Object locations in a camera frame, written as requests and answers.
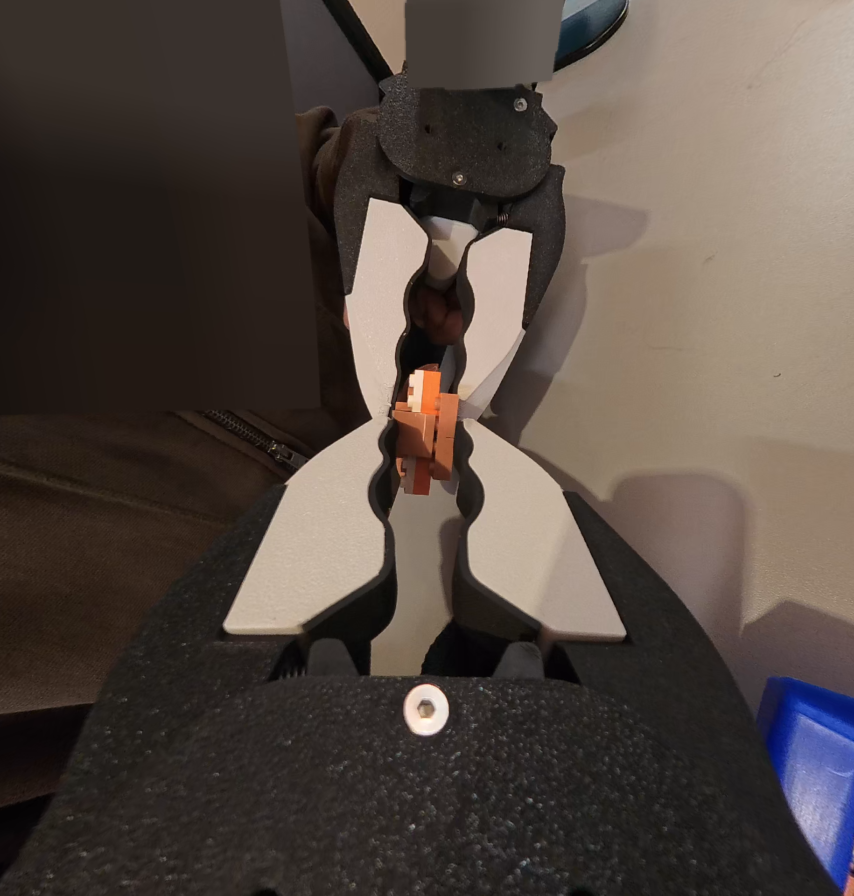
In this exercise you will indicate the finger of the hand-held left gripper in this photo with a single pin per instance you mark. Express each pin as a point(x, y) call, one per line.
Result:
point(378, 301)
point(500, 294)

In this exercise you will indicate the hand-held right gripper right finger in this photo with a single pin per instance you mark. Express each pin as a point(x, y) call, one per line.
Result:
point(532, 553)

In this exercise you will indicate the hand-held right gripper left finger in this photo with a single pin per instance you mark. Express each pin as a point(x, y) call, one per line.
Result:
point(315, 553)

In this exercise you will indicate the brown lego assembly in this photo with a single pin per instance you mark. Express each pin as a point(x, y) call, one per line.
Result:
point(423, 434)

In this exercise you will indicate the blue plastic bin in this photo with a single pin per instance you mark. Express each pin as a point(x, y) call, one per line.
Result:
point(819, 770)

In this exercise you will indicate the person's left forearm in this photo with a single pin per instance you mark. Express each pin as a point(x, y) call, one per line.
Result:
point(327, 161)

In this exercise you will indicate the person's left hand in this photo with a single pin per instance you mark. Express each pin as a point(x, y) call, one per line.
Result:
point(437, 315)

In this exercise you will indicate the black framed grey panel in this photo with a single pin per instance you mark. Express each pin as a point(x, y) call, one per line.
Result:
point(367, 49)

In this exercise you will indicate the dark blue round object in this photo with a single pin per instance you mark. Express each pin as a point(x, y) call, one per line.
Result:
point(588, 28)

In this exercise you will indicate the person's brown jacket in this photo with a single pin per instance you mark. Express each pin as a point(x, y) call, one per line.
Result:
point(119, 560)

